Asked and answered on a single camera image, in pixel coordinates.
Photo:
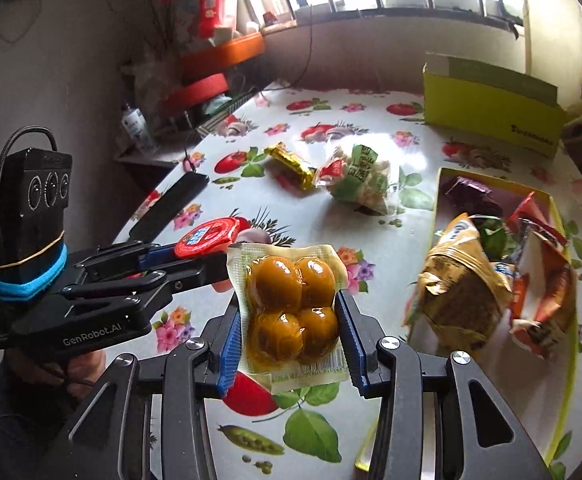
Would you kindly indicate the person's left forearm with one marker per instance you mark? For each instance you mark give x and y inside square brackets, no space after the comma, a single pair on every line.
[11,435]

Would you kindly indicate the small orange white snack packet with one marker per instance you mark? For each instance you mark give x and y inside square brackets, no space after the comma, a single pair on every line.
[520,295]

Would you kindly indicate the small gold snack packet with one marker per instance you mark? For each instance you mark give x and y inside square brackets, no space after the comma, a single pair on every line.
[291,165]

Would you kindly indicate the small red jar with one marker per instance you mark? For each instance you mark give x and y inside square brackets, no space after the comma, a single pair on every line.
[270,18]

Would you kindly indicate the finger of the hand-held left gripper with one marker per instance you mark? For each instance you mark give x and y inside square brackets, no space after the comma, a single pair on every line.
[156,258]
[196,275]

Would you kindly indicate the red box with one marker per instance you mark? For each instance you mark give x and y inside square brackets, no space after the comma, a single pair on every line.
[216,0]

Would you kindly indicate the gold snack bag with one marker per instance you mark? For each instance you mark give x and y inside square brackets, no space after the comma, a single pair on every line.
[456,290]

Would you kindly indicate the yellow-green cardboard box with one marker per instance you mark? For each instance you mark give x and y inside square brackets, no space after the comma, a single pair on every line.
[486,110]

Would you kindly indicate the red lid jelly cup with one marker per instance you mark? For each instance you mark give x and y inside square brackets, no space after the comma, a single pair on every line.
[206,237]

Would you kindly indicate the purple snack packet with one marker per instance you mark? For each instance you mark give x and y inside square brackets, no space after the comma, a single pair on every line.
[471,195]

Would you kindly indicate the clear braised egg packet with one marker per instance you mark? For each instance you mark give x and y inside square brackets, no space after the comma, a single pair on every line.
[286,310]

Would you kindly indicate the fruit print tablecloth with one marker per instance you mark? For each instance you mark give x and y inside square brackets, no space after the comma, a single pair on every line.
[321,200]

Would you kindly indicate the white spray bottle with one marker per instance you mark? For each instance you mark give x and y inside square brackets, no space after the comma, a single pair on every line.
[138,130]

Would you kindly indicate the yellow-green box lid tray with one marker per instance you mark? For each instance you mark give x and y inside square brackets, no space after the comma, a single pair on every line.
[521,390]

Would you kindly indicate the large orange white snack bag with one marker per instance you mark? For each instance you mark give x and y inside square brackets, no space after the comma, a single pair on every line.
[551,290]

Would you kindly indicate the orange storage rack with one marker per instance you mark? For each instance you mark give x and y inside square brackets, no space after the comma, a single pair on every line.
[221,52]

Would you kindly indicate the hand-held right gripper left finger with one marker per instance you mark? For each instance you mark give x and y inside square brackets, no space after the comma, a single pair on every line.
[231,355]

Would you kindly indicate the green white snack packet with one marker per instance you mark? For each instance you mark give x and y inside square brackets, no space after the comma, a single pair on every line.
[361,180]

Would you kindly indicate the red snack packet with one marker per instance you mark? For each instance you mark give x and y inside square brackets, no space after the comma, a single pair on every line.
[536,215]

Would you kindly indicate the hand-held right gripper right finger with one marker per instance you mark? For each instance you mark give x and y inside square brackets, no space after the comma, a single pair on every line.
[351,340]

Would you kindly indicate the person's left hand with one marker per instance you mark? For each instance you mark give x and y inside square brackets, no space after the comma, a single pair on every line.
[88,367]

